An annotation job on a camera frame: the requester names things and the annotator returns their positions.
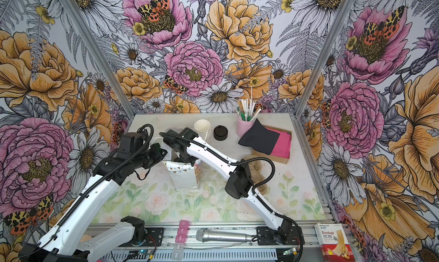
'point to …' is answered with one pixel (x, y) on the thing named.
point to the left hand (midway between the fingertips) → (166, 157)
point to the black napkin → (260, 138)
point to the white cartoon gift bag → (183, 175)
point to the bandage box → (334, 242)
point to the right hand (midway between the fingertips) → (190, 172)
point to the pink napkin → (282, 146)
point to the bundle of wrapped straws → (247, 112)
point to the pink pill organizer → (181, 237)
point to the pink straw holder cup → (242, 126)
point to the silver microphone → (203, 235)
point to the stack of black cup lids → (220, 133)
